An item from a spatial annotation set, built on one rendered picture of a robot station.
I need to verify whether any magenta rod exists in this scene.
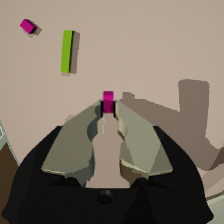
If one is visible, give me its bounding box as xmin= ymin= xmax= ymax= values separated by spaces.
xmin=103 ymin=91 xmax=113 ymax=113
xmin=20 ymin=19 xmax=37 ymax=34

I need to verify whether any lime green rod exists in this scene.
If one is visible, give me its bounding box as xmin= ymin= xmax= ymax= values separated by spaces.
xmin=61 ymin=30 xmax=74 ymax=73

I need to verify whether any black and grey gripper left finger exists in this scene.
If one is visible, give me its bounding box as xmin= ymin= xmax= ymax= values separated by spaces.
xmin=1 ymin=100 xmax=104 ymax=221

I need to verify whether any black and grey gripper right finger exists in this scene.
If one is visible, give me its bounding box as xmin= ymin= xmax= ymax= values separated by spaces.
xmin=113 ymin=100 xmax=214 ymax=224

